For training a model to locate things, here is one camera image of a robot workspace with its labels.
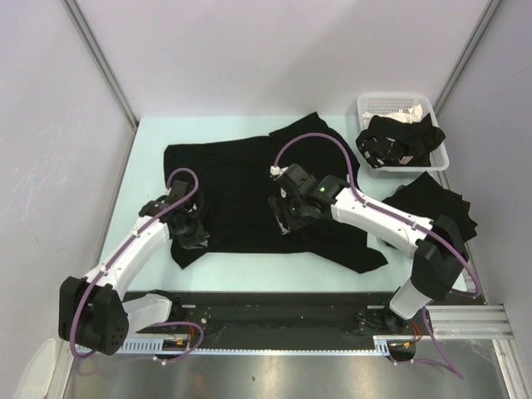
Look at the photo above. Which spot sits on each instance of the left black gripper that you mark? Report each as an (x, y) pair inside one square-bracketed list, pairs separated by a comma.
[(199, 238)]

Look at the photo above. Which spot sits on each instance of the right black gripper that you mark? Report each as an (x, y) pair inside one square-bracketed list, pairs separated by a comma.
[(286, 221)]

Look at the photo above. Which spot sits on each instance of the black t shirt blue logo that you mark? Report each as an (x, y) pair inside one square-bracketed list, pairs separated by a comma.
[(234, 180)]

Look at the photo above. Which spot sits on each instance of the white plastic laundry basket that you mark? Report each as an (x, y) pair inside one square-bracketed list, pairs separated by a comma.
[(383, 103)]

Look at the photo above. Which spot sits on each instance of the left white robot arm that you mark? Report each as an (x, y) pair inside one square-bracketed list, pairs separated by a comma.
[(92, 310)]

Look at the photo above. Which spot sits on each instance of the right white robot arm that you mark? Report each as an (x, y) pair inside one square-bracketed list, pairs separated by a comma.
[(435, 247)]

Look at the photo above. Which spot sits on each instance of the black shirts in basket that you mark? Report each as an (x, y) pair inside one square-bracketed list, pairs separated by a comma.
[(391, 143)]

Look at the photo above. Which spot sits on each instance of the folded black shirt stack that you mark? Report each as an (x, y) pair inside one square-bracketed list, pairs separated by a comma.
[(426, 198)]

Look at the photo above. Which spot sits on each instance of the white cloth in basket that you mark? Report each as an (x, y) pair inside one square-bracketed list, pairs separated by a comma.
[(409, 116)]

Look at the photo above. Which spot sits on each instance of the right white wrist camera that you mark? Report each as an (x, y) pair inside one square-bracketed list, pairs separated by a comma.
[(276, 171)]

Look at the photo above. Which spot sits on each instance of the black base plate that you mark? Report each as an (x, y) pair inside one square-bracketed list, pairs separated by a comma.
[(305, 324)]

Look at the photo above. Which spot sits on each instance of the aluminium rail right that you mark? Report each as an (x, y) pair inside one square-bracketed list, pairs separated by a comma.
[(473, 356)]

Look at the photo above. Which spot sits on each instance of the left aluminium frame post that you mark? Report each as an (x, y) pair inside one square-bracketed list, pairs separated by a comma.
[(84, 29)]

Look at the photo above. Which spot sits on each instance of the aluminium frame post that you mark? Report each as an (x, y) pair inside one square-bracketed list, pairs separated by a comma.
[(84, 29), (480, 29)]

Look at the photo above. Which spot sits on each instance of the right aluminium frame post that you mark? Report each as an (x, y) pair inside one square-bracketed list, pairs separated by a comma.
[(480, 29)]

